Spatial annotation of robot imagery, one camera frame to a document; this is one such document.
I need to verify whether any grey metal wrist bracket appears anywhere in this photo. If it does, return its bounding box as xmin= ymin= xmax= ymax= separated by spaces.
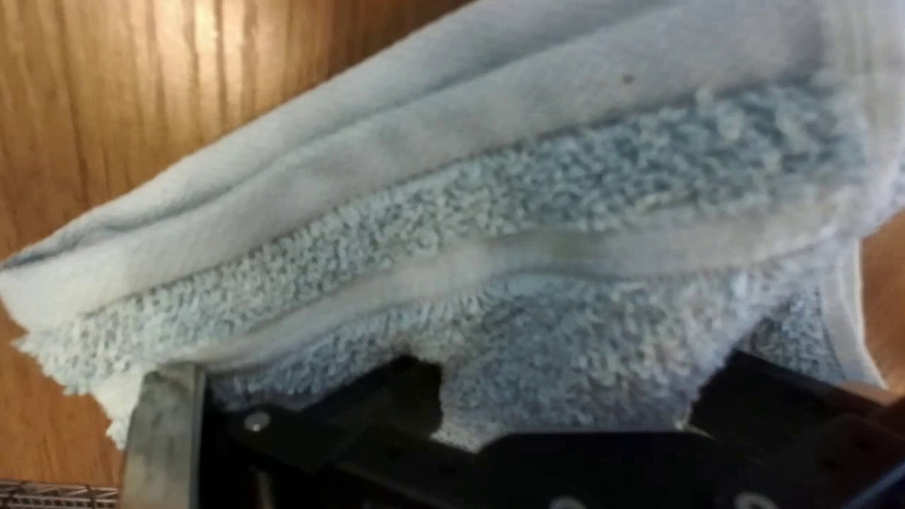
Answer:
xmin=118 ymin=364 xmax=208 ymax=509

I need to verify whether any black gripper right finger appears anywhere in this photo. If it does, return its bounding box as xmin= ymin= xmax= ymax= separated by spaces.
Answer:
xmin=686 ymin=347 xmax=905 ymax=509

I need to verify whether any light blue towel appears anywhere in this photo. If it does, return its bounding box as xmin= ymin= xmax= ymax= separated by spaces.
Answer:
xmin=0 ymin=0 xmax=905 ymax=453

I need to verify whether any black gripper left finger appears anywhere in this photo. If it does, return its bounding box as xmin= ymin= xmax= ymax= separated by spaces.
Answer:
xmin=202 ymin=352 xmax=491 ymax=509

